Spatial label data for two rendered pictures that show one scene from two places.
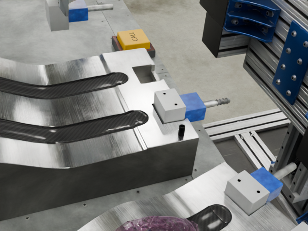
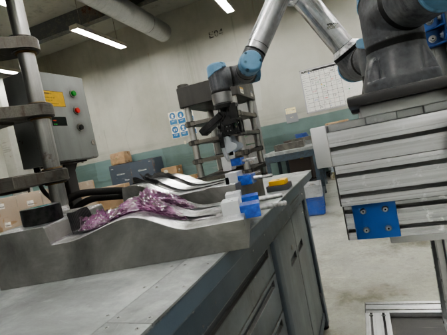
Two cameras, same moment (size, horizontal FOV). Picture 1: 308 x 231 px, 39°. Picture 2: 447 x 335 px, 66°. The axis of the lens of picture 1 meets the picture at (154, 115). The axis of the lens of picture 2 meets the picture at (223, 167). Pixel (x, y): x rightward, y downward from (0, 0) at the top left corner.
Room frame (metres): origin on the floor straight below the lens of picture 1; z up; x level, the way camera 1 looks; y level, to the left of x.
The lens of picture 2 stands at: (-0.17, -0.73, 0.99)
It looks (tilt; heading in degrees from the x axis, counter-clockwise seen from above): 3 degrees down; 46
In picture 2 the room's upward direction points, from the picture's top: 11 degrees counter-clockwise
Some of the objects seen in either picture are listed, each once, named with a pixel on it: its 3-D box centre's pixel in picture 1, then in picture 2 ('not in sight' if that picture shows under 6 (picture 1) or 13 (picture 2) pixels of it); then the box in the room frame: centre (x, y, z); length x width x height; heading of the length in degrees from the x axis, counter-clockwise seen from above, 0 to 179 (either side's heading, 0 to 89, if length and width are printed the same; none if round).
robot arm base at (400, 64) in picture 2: not in sight; (398, 65); (0.64, -0.47, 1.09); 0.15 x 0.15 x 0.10
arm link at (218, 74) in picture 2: not in sight; (219, 78); (0.77, 0.18, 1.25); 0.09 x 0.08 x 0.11; 139
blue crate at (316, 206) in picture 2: not in sight; (299, 205); (3.38, 1.78, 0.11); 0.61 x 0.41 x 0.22; 118
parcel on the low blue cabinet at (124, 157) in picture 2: not in sight; (120, 157); (3.83, 6.89, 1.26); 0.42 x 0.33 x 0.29; 118
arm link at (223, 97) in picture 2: not in sight; (222, 99); (0.77, 0.18, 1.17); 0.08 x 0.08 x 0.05
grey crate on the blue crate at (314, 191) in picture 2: not in sight; (297, 191); (3.38, 1.78, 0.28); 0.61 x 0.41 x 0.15; 118
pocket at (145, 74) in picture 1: (147, 81); not in sight; (0.64, 0.02, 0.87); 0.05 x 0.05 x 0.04; 24
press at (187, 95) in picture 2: not in sight; (231, 145); (3.99, 3.34, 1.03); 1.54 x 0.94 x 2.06; 28
